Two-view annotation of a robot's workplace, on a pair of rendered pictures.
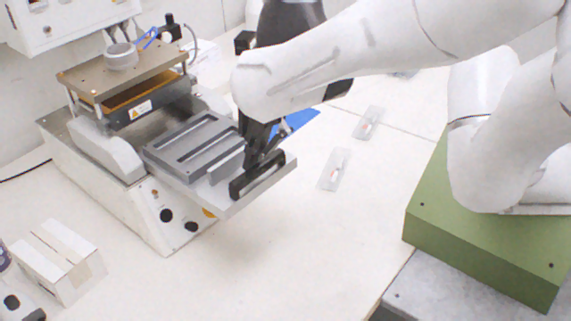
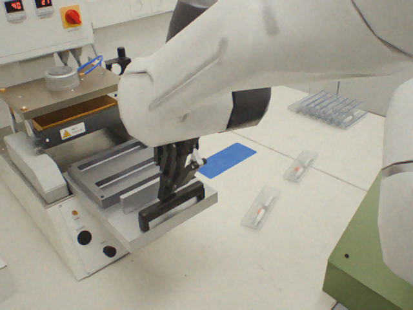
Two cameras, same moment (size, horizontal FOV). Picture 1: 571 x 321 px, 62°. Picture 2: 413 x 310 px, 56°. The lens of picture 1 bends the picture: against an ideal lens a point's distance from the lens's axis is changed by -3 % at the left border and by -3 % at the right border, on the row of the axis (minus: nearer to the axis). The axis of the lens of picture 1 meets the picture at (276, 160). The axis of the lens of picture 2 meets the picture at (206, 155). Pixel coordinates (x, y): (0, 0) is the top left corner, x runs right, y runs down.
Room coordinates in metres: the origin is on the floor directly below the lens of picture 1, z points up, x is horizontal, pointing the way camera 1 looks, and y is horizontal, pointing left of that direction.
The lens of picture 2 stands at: (0.19, -0.08, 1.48)
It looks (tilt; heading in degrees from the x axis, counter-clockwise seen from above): 32 degrees down; 5
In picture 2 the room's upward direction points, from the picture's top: 2 degrees counter-clockwise
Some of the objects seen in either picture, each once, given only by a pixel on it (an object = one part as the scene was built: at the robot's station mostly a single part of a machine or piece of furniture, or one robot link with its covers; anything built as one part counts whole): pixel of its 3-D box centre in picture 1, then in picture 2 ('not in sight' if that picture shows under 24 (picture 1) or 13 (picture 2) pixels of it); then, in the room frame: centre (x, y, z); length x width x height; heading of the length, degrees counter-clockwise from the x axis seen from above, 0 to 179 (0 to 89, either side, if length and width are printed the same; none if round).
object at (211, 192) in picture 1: (214, 154); (135, 181); (0.87, 0.14, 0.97); 0.30 x 0.22 x 0.08; 45
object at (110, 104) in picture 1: (129, 77); (70, 99); (1.09, 0.35, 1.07); 0.22 x 0.17 x 0.10; 135
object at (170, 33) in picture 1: (168, 41); (118, 73); (1.33, 0.29, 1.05); 0.15 x 0.05 x 0.15; 135
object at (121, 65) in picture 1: (124, 65); (68, 88); (1.12, 0.36, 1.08); 0.31 x 0.24 x 0.13; 135
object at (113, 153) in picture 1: (104, 148); (34, 165); (0.94, 0.40, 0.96); 0.25 x 0.05 x 0.07; 45
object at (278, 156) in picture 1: (258, 172); (173, 204); (0.77, 0.04, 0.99); 0.15 x 0.02 x 0.04; 135
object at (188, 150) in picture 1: (199, 143); (124, 168); (0.90, 0.17, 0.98); 0.20 x 0.17 x 0.03; 135
